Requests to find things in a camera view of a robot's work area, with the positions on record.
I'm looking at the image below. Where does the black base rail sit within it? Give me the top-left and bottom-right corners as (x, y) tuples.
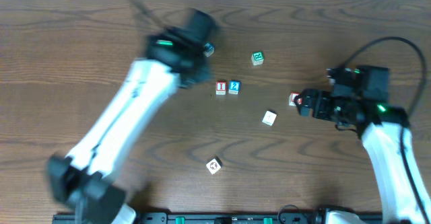
(52, 211), (385, 224)

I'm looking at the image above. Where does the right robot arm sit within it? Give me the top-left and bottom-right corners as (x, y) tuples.
(292, 65), (430, 223)

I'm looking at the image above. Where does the plain white wooden block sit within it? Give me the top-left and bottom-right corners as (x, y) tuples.
(262, 111), (277, 126)

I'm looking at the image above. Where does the red letter I block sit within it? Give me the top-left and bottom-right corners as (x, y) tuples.
(215, 81), (227, 95)

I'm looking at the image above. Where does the white block red symbol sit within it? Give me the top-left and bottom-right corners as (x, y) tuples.
(206, 158), (222, 175)

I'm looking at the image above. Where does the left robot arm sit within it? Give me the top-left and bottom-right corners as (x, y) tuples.
(46, 9), (216, 223)

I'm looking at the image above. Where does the blue number 2 block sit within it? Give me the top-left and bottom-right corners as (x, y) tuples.
(228, 81), (240, 95)

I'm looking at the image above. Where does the green letter R block right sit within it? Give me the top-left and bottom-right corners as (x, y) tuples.
(251, 51), (265, 66)

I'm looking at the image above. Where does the right black cable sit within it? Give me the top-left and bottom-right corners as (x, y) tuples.
(339, 36), (428, 117)

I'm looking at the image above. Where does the blue letter block top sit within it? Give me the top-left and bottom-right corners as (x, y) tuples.
(203, 42), (215, 57)

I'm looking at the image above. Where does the red letter A block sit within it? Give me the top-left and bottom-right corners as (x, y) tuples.
(289, 92), (299, 106)

